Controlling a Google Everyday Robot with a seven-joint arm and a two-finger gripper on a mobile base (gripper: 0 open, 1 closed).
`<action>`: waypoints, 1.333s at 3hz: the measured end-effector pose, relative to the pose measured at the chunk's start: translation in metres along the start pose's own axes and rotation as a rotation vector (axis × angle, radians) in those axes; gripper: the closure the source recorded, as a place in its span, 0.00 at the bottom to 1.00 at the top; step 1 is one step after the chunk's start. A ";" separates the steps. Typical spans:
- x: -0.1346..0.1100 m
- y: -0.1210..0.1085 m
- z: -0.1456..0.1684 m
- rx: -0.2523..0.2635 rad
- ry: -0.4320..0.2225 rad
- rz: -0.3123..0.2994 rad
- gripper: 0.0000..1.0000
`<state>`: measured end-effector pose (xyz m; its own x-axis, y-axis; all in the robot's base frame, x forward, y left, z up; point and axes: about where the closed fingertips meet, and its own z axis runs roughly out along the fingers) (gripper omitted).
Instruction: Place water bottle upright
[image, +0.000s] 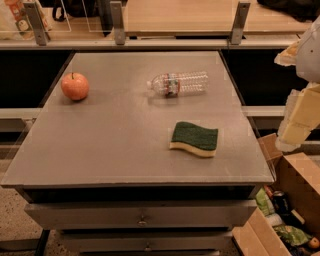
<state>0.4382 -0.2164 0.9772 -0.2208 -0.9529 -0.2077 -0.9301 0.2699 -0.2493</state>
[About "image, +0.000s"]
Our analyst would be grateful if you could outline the red apple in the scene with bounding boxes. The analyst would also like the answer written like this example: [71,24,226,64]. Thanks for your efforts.
[61,72,89,101]

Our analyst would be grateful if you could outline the upper grey drawer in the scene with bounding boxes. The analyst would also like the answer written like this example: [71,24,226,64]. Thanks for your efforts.
[25,200,256,230]

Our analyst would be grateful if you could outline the light green packet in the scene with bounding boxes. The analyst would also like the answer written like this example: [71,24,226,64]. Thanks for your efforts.
[255,188,275,216]

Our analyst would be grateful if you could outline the cardboard box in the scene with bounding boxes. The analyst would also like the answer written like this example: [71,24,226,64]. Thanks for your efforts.
[233,134,320,256]

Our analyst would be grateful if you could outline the dark drink can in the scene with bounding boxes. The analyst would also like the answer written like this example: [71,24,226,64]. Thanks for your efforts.
[273,191,290,214]

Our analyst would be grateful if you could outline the white plastic bag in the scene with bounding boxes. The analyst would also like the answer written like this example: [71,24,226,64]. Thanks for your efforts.
[0,0,52,40]

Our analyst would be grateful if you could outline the clear plastic water bottle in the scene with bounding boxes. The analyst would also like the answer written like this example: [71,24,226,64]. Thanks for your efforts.
[147,71,209,98]

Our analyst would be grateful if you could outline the small orange fruit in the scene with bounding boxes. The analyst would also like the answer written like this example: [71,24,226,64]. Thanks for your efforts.
[308,237,320,249]

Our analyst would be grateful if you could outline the green snack bag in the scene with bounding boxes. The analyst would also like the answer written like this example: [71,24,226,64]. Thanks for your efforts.
[274,225,312,246]

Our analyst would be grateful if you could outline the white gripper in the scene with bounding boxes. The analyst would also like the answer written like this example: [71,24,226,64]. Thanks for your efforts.
[274,16,320,152]

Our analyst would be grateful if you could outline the black bag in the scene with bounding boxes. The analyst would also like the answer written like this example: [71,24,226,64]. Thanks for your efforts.
[52,0,99,22]

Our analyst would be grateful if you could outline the left metal bracket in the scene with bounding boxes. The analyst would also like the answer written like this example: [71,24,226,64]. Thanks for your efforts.
[23,0,49,46]

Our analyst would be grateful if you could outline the lower grey drawer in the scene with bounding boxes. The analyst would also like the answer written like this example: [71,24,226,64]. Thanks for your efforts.
[60,231,232,253]

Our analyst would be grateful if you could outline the middle metal bracket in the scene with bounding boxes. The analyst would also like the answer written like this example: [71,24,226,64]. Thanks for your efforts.
[110,1,126,45]

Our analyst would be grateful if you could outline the green and yellow sponge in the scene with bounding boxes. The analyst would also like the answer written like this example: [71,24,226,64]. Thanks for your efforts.
[169,121,218,158]

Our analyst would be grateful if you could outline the grey drawer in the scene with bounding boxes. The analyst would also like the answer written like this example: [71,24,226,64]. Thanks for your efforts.
[60,231,232,253]
[25,200,256,230]

